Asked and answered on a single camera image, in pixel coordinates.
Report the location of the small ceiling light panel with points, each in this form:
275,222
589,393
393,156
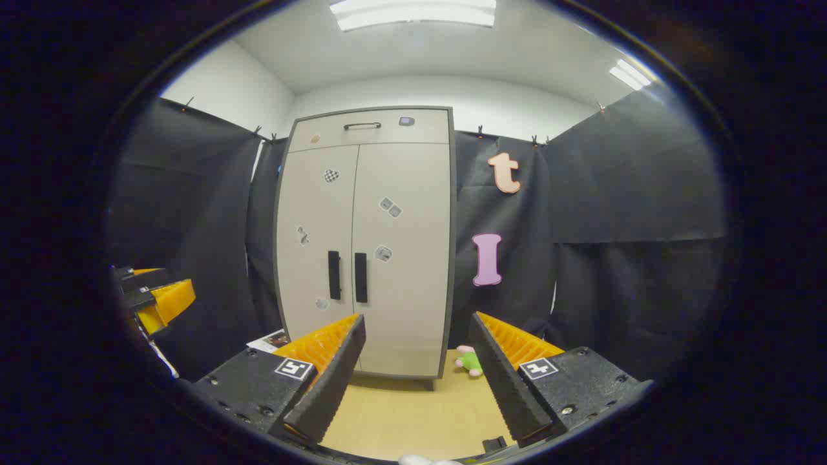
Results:
630,74

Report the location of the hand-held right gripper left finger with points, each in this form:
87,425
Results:
336,374

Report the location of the black backdrop cloth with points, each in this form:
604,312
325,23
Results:
614,194

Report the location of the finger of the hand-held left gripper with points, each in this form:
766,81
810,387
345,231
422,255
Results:
173,298
145,281

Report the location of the grey double-door shoe cabinet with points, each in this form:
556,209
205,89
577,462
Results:
387,132

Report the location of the grey shoe cabinet door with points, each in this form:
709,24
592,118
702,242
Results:
310,206
407,290

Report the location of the white booklet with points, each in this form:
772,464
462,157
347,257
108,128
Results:
268,340

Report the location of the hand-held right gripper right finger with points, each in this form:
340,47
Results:
501,374

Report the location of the long ceiling light panel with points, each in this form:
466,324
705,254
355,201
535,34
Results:
413,13

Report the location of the green and pink plush toy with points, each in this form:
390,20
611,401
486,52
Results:
470,363

